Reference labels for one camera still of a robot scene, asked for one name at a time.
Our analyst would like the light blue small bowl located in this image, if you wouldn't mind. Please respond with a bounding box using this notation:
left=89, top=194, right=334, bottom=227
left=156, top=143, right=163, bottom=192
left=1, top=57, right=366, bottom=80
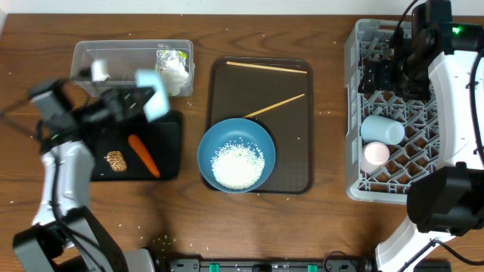
left=135, top=70, right=170, bottom=122

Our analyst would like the brown cookie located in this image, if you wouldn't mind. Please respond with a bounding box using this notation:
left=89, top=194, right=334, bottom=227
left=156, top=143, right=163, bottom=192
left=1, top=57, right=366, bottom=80
left=106, top=151, right=128, bottom=172

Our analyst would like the orange carrot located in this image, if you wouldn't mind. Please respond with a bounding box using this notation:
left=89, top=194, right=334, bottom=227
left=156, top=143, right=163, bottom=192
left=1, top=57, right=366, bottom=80
left=128, top=134, right=161, bottom=178

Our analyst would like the light blue cup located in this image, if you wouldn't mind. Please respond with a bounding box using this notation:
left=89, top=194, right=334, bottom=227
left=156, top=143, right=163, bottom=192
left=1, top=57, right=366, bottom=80
left=360, top=115, right=405, bottom=145

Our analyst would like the white napkin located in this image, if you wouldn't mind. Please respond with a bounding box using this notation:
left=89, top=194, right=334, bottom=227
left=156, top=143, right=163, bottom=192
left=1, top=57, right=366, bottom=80
left=160, top=56, right=188, bottom=96

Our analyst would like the yellow foil snack wrapper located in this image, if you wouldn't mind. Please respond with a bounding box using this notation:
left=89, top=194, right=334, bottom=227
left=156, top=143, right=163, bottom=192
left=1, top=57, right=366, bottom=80
left=155, top=49, right=188, bottom=73

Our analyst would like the pink cup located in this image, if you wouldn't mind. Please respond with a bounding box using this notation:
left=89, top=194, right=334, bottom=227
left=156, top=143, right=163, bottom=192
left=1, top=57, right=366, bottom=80
left=360, top=141, right=389, bottom=173

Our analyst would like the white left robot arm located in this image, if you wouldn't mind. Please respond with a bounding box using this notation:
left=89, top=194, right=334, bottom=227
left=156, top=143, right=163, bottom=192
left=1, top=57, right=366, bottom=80
left=13, top=75, right=167, bottom=271

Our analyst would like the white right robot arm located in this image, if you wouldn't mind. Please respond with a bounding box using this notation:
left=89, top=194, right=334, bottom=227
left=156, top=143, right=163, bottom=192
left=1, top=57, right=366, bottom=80
left=344, top=0, right=483, bottom=271

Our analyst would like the black waste tray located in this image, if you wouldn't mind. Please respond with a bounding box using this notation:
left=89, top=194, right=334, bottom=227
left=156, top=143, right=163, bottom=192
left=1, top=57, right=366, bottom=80
left=88, top=110, right=183, bottom=181

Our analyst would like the grey dishwasher rack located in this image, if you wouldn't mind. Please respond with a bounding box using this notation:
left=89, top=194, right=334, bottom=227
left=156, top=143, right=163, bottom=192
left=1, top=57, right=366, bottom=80
left=344, top=19, right=439, bottom=205

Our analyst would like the clear plastic bin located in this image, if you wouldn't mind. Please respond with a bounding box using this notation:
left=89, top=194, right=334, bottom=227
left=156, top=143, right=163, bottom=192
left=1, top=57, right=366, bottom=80
left=70, top=39, right=195, bottom=97

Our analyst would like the dark blue plate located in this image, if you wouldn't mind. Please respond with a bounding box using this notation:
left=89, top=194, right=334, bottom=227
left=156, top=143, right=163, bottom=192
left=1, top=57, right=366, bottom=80
left=197, top=118, right=276, bottom=193

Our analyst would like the brown serving tray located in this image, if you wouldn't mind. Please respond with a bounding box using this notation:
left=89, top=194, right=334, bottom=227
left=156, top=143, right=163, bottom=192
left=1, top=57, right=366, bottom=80
left=206, top=57, right=315, bottom=194

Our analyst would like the upper wooden chopstick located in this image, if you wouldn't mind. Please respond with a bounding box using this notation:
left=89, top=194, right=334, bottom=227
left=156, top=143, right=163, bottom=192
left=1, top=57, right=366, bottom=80
left=225, top=61, right=308, bottom=74

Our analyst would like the wooden chopstick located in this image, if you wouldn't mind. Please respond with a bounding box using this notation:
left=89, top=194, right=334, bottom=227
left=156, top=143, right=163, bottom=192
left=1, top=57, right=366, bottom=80
left=225, top=61, right=308, bottom=74
left=242, top=94, right=306, bottom=119

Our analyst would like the lower wooden chopstick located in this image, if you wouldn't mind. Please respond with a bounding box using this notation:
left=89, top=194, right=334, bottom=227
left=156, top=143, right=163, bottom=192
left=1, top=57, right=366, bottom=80
left=242, top=94, right=306, bottom=119

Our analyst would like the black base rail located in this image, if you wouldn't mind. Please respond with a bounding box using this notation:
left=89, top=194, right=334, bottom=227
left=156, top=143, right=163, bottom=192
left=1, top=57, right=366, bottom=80
left=166, top=251, right=377, bottom=272

